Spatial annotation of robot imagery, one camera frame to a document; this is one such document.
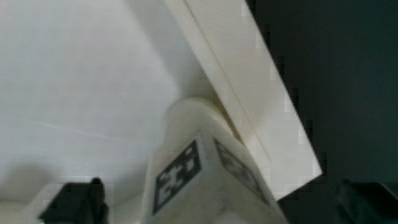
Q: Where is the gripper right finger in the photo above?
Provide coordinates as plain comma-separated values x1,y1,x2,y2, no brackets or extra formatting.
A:
334,180,398,224

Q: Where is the white square table top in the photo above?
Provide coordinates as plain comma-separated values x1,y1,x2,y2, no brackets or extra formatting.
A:
0,0,321,224

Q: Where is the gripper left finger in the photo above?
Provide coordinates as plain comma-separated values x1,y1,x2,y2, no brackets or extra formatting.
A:
39,178,108,224

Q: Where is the white table leg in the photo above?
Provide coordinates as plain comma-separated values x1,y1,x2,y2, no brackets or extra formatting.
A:
142,98,289,224

